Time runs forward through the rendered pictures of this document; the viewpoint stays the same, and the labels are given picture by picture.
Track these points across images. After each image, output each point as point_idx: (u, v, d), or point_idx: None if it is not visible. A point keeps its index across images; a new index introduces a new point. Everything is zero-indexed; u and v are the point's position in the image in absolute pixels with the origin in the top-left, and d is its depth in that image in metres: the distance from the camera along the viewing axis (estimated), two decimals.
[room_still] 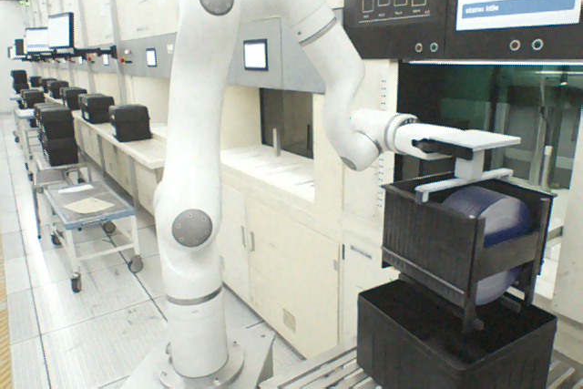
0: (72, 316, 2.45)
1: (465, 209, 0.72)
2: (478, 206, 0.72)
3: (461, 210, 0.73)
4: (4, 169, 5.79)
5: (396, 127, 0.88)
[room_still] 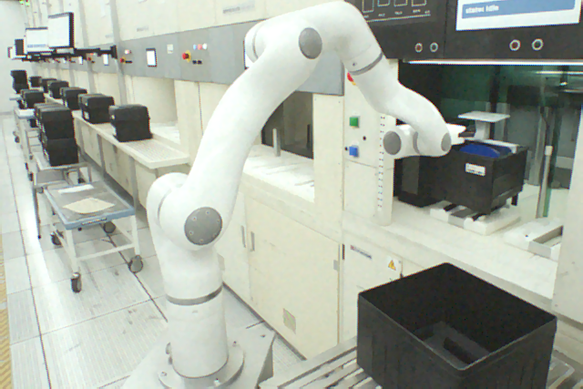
0: (72, 316, 2.45)
1: (504, 149, 1.37)
2: (501, 146, 1.39)
3: (503, 151, 1.37)
4: (4, 169, 5.79)
5: None
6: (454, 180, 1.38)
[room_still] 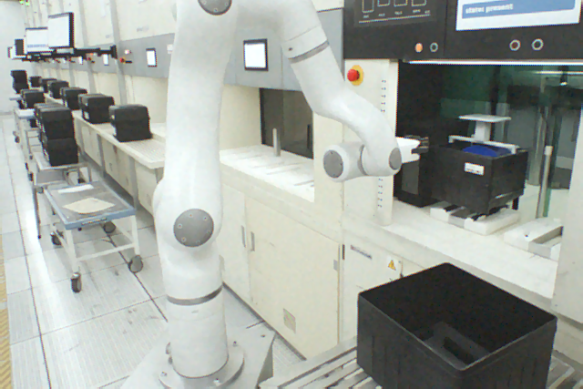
0: (72, 316, 2.45)
1: (505, 152, 1.38)
2: (502, 148, 1.40)
3: (504, 154, 1.38)
4: (4, 169, 5.79)
5: None
6: (453, 180, 1.39)
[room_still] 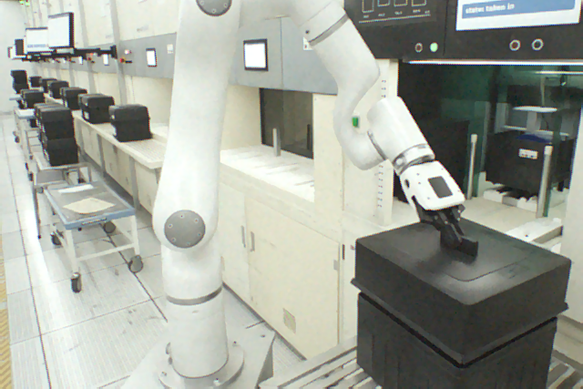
0: (72, 316, 2.45)
1: None
2: (550, 137, 1.57)
3: None
4: (4, 169, 5.79)
5: None
6: (507, 165, 1.56)
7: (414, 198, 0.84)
